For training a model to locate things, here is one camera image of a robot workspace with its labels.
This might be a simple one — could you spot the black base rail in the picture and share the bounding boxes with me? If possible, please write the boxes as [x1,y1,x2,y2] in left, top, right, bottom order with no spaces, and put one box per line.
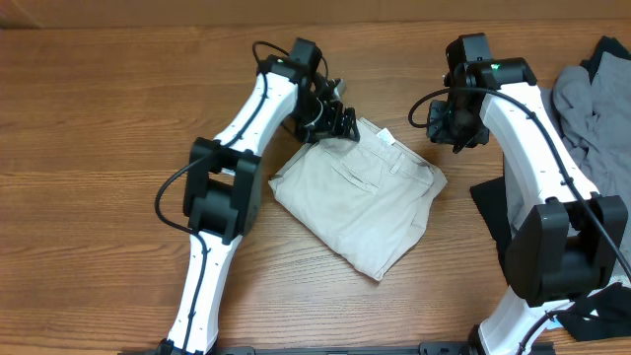
[117,337,558,355]

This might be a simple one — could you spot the grey garment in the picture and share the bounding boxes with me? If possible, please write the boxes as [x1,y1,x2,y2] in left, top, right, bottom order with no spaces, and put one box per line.
[502,51,631,287]

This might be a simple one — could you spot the black garment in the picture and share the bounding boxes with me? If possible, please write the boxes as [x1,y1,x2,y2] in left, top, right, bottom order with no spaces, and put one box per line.
[468,35,631,342]

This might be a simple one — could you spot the beige shorts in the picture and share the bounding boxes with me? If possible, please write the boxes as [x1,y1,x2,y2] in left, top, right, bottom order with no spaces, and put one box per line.
[269,118,447,281]

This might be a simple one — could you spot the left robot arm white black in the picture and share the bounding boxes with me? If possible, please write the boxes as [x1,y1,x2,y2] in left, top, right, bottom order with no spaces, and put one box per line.
[155,38,360,355]

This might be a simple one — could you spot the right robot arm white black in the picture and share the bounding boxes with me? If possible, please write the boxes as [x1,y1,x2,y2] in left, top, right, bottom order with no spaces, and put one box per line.
[421,34,628,354]

